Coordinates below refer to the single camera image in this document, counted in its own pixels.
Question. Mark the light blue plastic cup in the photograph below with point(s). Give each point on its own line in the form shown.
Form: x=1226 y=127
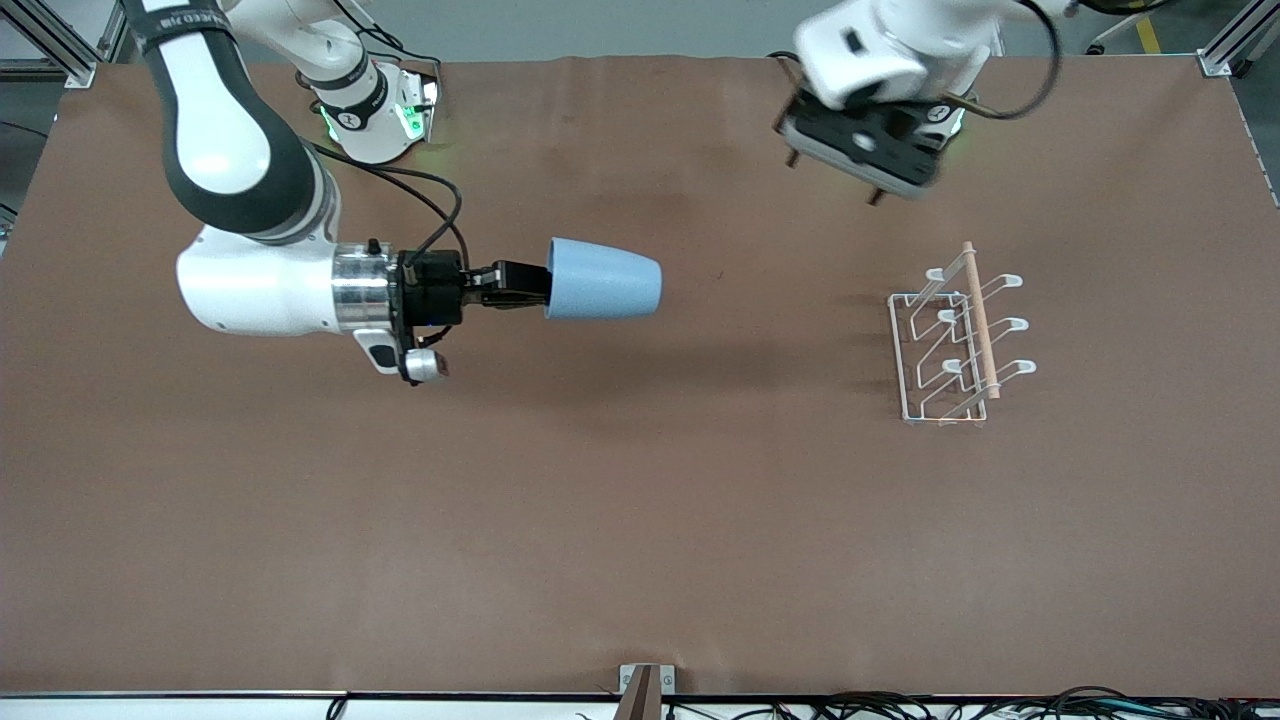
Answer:
x=600 y=280

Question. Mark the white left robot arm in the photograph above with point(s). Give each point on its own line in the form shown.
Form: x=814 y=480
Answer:
x=900 y=40

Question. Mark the aluminium frame profile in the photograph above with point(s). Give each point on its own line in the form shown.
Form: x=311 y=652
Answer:
x=1235 y=40
x=50 y=40

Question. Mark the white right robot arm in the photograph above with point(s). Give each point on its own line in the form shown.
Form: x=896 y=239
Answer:
x=220 y=150

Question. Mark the metal bracket with wooden post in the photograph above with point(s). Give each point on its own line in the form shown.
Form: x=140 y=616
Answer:
x=645 y=690

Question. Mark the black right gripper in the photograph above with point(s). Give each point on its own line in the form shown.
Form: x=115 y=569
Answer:
x=434 y=291

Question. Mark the brown table cover sheet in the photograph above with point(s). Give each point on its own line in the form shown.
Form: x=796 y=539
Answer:
x=640 y=500

